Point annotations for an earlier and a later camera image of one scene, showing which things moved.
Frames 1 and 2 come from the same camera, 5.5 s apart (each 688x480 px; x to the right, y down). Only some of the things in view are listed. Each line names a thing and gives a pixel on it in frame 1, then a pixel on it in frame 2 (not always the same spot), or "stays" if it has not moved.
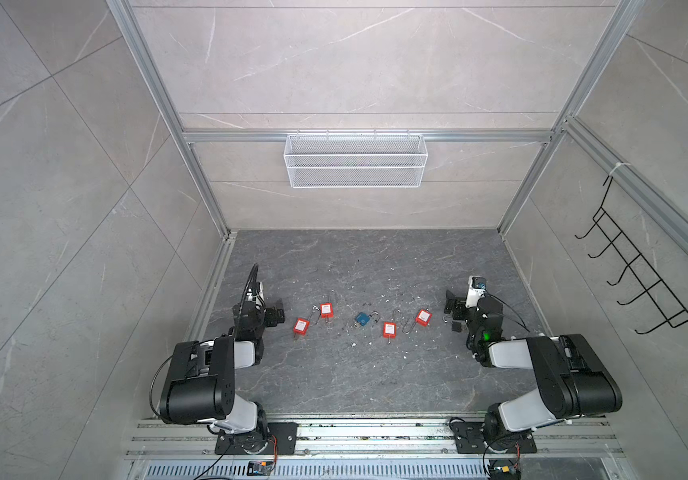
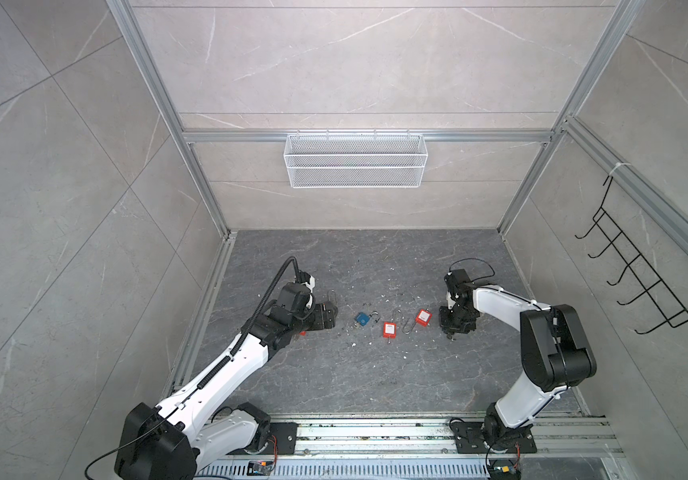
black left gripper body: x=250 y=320 to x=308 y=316
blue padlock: x=363 y=318 stays
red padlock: x=424 y=317 stays
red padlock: x=389 y=331 stays
